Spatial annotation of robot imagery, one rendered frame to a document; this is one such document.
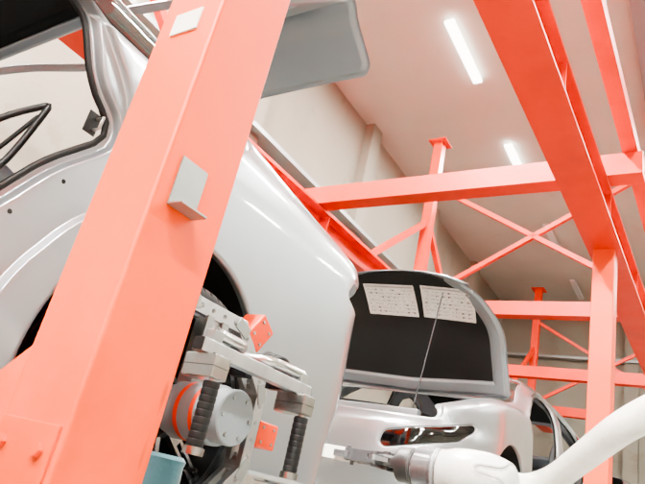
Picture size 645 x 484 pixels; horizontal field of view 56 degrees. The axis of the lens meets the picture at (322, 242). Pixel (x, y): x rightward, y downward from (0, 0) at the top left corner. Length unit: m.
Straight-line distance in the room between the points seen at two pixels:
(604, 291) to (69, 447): 4.60
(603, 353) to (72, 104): 4.87
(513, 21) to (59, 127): 4.00
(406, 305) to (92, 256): 4.02
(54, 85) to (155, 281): 4.99
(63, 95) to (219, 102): 4.85
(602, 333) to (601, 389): 0.42
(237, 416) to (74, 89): 4.83
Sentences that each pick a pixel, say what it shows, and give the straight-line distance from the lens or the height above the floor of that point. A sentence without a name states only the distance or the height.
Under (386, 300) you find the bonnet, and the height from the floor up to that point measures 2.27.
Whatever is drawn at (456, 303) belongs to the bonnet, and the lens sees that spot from 4.69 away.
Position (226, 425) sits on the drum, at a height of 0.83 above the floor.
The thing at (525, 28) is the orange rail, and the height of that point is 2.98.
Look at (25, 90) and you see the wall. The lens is 5.73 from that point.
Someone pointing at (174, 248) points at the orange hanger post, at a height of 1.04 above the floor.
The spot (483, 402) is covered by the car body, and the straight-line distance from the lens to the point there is 4.17.
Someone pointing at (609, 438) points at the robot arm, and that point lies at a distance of 1.34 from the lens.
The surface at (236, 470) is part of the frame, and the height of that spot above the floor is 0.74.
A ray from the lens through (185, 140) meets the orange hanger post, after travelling 1.04.
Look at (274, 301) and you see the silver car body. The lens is 2.02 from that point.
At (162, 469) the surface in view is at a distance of 1.37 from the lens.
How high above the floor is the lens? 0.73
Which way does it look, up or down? 22 degrees up
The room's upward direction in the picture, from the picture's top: 13 degrees clockwise
